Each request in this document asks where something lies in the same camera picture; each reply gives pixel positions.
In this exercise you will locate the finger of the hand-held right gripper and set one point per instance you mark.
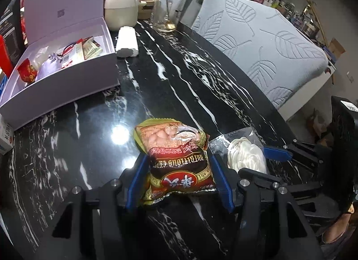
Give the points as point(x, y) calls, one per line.
point(277, 153)
point(260, 174)

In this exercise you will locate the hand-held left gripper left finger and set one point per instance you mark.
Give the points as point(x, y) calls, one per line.
point(135, 184)

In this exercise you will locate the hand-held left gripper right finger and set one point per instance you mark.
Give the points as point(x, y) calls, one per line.
point(223, 184)

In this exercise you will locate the white rose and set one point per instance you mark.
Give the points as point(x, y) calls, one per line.
point(246, 153)

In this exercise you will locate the red-brown snack packet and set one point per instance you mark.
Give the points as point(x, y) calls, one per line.
point(176, 170)

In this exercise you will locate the green snack packet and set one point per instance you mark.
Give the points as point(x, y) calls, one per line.
point(91, 48)

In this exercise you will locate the red and white small packet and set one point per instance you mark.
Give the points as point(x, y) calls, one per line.
point(70, 57)

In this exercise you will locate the dark red small packet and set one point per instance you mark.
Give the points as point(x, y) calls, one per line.
point(96, 44)

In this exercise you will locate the lavender sachet pouch with tassel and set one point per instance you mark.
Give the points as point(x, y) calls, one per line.
point(49, 66)

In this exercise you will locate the red candy box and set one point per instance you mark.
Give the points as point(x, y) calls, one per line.
point(28, 71)

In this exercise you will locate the lavender gift box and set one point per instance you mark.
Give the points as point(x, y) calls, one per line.
point(70, 2)

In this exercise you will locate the person's right hand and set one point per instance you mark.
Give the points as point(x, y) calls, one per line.
point(337, 229)

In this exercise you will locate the cardboard box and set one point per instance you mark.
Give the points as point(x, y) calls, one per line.
point(335, 48)

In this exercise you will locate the large leaf-pattern chair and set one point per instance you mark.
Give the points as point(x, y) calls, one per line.
point(265, 47)

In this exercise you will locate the white and blue carton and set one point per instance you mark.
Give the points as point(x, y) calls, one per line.
point(5, 136)

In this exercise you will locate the cream lidded pot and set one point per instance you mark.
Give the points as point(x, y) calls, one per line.
point(120, 10)

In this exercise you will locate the clear glass cup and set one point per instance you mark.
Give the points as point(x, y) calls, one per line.
point(158, 10)

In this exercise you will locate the brown bowl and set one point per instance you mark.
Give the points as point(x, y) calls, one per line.
point(145, 9)

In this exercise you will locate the metal spoon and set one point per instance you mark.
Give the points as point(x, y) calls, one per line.
point(167, 5)

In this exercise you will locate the black snack bag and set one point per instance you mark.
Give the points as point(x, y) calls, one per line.
point(11, 30)

